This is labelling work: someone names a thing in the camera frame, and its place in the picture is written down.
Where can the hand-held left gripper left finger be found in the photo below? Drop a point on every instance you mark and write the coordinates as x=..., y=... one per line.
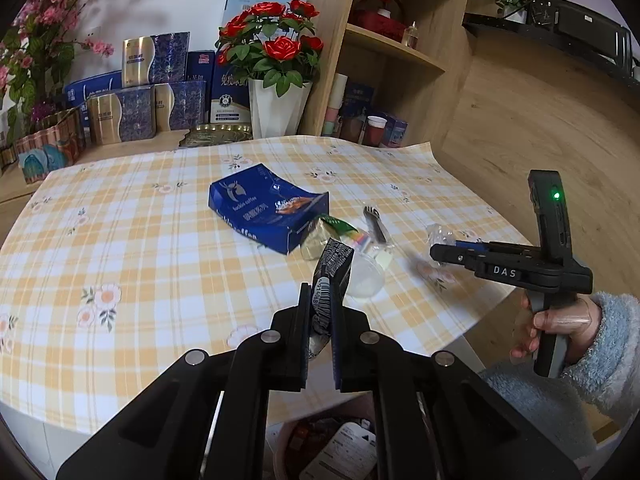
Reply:
x=295, y=350

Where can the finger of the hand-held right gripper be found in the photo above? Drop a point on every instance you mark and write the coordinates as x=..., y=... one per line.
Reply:
x=472, y=246
x=450, y=254

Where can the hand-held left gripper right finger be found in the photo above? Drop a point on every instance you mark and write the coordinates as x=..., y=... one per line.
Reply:
x=345, y=355

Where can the clear plastic wrapper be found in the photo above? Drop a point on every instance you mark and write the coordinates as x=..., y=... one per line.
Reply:
x=440, y=235

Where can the black striped wrapper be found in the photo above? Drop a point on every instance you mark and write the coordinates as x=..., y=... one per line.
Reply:
x=330, y=270

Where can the pink trash bin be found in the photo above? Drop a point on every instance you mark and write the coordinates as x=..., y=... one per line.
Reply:
x=279, y=440

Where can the person's right forearm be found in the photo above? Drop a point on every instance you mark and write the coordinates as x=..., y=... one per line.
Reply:
x=610, y=360

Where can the person's right hand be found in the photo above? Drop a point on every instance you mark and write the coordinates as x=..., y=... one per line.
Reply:
x=570, y=320

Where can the colourful candle pack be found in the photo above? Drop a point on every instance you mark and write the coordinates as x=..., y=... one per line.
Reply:
x=372, y=250

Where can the clear plastic cup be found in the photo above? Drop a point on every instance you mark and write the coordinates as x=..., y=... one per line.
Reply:
x=365, y=277

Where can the black plastic fork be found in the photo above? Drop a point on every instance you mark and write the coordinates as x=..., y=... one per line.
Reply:
x=375, y=222

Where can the white printed packaging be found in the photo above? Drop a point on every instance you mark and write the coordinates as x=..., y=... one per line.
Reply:
x=340, y=452

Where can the gold green candy wrapper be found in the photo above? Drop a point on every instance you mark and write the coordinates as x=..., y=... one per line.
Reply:
x=320, y=240

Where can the small blue carton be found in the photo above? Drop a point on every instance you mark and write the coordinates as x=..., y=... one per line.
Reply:
x=396, y=131

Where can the person's grey fleece robe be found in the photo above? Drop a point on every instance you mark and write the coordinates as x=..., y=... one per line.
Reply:
x=530, y=405

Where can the red paper cup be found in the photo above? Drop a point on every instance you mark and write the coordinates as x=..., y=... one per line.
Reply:
x=376, y=132

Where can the blue coffee box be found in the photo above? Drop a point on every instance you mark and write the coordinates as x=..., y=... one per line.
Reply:
x=260, y=200

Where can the brown cup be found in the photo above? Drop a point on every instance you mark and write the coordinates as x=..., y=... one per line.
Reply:
x=353, y=130

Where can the dark blue book box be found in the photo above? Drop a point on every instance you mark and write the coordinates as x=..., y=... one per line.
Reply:
x=359, y=100

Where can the stack of pastel paper cups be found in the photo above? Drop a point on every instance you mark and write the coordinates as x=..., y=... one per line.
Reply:
x=335, y=105

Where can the yellow checked floral tablecloth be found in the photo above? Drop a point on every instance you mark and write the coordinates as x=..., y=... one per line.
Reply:
x=125, y=240

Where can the small glass bottle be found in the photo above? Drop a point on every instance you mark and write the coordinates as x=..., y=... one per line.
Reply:
x=412, y=37

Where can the wooden shelf unit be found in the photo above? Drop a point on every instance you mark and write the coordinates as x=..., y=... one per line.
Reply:
x=440, y=20

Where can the gold ornate tray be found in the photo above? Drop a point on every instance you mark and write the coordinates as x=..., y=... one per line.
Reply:
x=215, y=135

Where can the red rose plant white pot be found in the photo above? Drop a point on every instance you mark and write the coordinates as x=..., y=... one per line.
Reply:
x=275, y=105

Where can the red teapot basket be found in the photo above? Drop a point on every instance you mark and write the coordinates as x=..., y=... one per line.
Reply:
x=377, y=20

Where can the blue box white label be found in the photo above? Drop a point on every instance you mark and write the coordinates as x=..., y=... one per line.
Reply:
x=230, y=100

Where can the blue gold gift box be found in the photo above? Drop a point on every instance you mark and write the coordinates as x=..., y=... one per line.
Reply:
x=182, y=105
x=125, y=115
x=160, y=57

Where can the blue box red label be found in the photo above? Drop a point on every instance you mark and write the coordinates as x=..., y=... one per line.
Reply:
x=200, y=67

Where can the striped planter basket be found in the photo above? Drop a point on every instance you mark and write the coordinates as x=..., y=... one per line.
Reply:
x=50, y=145

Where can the flat blue box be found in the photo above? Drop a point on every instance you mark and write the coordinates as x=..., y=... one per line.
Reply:
x=90, y=90

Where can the pink blossom plant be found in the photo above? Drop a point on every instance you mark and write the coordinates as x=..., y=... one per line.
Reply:
x=45, y=20

